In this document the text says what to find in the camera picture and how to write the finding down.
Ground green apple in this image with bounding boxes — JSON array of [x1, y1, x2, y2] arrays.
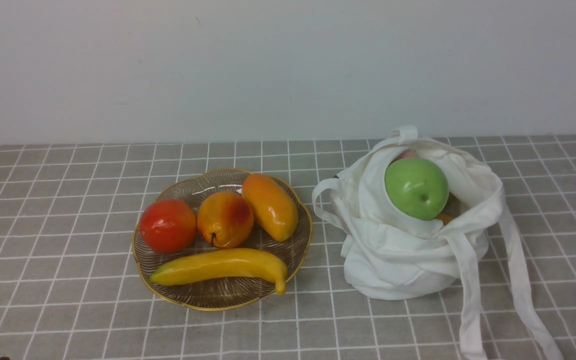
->
[[384, 157, 450, 221]]

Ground white cloth bag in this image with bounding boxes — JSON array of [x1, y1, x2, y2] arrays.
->
[[311, 125, 563, 360]]

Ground pink fruit in bag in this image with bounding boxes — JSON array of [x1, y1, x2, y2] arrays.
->
[[393, 149, 419, 162]]

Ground orange fruit in bag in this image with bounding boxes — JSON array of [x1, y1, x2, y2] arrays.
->
[[435, 212, 455, 226]]

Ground orange mango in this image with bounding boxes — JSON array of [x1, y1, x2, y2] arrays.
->
[[241, 173, 298, 242]]

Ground orange red pear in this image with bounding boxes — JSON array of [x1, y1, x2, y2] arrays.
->
[[197, 191, 255, 249]]

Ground yellow banana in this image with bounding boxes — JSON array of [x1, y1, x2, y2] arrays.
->
[[150, 247, 288, 295]]

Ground red tomato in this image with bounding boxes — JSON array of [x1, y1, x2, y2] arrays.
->
[[138, 198, 197, 255]]

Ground grey checked tablecloth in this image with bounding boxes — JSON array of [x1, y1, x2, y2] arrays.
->
[[0, 135, 576, 360]]

